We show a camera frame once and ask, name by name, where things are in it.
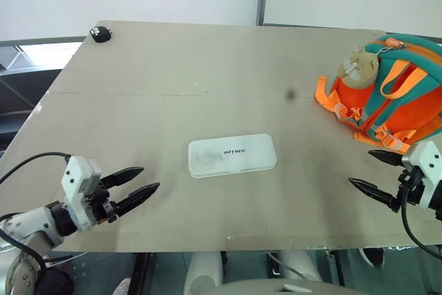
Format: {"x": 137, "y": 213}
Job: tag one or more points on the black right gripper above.
{"x": 411, "y": 188}

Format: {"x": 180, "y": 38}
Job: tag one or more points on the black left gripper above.
{"x": 102, "y": 201}

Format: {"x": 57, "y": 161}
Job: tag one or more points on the orange and teal backpack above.
{"x": 393, "y": 101}

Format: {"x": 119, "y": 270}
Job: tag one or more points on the white translucent pencil case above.
{"x": 232, "y": 155}

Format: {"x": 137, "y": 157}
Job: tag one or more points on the black table leg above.
{"x": 139, "y": 272}

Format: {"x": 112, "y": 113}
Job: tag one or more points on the small black remote with buttons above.
{"x": 100, "y": 33}

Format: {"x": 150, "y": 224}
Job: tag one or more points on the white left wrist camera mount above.
{"x": 76, "y": 184}

